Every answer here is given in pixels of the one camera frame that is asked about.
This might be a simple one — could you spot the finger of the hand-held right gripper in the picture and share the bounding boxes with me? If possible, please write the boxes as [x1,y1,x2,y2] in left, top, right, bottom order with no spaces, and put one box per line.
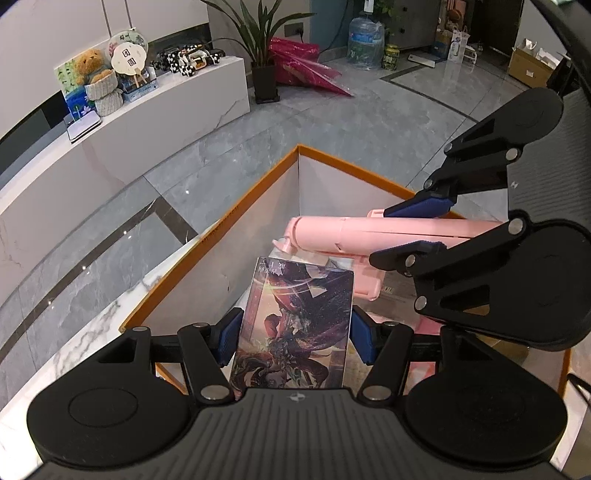
[382,114,523,219]
[368,210,530,325]

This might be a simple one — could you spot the white paper bags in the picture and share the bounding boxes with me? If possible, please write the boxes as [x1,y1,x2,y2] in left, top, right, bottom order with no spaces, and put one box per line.
[431,24,477,64]

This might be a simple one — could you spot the orange cardboard box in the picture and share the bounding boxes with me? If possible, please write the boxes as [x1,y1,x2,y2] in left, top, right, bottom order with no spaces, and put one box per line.
[119,143,574,408]

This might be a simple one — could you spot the green blue painted canvas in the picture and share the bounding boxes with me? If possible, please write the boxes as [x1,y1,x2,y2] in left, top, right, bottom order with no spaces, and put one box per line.
[55,60,100,119]

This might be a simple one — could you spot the round white hand fan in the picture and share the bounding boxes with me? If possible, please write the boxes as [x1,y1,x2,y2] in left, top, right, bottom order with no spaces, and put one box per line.
[108,30,151,88]

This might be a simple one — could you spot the pink selfie stick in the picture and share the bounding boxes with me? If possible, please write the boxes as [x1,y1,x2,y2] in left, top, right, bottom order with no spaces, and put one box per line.
[272,208,505,302]

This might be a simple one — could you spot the marble television console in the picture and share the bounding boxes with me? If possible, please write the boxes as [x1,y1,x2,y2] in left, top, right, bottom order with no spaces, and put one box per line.
[0,54,251,296]

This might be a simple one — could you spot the pink umbrella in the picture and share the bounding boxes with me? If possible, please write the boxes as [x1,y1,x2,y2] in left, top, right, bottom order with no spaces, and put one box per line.
[267,37,355,98]

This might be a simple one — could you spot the black white checkered toys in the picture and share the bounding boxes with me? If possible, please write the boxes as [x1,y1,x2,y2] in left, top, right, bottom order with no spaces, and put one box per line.
[150,43,227,77]

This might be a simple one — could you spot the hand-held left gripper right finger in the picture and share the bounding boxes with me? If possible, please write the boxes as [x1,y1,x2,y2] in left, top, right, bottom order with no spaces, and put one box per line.
[348,308,497,404]

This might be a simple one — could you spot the long leaf potted plant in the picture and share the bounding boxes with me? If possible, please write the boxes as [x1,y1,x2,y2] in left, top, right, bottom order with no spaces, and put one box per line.
[202,0,317,105]

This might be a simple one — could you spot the large water bottle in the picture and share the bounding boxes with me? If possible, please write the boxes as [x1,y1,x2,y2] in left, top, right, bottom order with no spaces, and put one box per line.
[346,15,386,71]

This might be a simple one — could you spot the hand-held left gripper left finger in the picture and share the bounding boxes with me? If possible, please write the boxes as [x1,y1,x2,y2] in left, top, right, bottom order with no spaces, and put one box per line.
[97,307,245,406]

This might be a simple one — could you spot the brown teddy bear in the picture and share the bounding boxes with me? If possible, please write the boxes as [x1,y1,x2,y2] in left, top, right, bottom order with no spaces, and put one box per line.
[73,49,114,87]

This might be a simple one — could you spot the dark printed card box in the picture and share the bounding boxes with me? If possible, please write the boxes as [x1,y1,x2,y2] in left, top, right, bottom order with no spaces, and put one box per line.
[229,256,356,403]

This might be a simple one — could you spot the open cardboard carton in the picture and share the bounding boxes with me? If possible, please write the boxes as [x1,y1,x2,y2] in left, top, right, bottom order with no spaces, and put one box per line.
[507,39,574,89]

